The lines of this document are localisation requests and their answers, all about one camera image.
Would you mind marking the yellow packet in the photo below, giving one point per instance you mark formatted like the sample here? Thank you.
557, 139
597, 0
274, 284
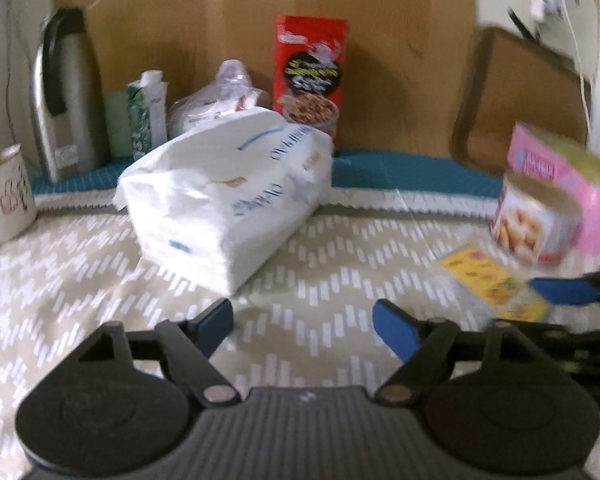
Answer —
490, 280

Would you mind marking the red food box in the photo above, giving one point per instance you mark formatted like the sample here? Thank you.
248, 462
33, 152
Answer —
310, 70

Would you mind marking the green white carton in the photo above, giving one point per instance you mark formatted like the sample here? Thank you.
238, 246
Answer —
147, 115

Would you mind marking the white mug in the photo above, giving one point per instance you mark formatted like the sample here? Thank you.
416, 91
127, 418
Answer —
5, 195

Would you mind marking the beige patterned tablecloth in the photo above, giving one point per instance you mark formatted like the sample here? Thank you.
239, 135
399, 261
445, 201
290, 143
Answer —
105, 280

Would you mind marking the steel thermos jug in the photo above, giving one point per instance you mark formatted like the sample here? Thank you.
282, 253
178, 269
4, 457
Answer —
65, 105

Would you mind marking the white tissue package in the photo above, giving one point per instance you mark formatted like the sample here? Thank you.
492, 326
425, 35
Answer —
220, 195

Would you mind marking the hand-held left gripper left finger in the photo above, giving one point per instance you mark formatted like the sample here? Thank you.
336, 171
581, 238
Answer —
215, 320

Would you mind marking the clear plastic bag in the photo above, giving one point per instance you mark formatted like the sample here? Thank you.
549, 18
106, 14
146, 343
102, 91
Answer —
210, 102

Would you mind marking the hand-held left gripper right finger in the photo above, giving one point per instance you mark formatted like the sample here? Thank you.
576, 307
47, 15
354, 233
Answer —
395, 327

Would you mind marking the food can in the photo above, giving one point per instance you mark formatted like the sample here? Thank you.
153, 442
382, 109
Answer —
530, 220

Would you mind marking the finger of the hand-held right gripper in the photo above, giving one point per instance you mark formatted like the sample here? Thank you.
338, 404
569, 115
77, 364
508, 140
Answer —
587, 360
560, 290

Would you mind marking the brown tray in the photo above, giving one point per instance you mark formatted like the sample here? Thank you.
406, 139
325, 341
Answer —
520, 100

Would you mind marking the light green carton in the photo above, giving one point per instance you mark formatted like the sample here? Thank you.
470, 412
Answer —
115, 125

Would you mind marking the brown cardboard board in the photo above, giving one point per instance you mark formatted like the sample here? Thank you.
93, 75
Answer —
190, 15

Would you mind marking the teal mat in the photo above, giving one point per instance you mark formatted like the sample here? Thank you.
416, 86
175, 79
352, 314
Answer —
405, 175

